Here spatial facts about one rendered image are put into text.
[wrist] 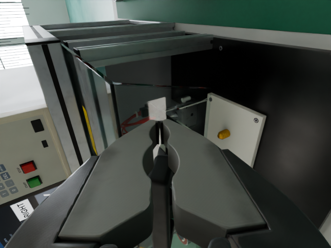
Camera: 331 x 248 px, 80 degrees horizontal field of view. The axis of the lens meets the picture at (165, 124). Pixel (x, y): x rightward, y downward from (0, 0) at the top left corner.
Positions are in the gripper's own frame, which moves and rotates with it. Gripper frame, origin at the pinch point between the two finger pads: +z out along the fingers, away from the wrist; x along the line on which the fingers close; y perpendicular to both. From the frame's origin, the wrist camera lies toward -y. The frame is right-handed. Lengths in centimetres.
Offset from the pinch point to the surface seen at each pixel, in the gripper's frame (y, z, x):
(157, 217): 9.7, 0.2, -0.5
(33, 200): 26.8, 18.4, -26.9
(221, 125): 17.7, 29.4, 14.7
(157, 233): 12.2, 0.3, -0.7
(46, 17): -5, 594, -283
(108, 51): -1.0, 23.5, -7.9
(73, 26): -3, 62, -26
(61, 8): -26, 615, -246
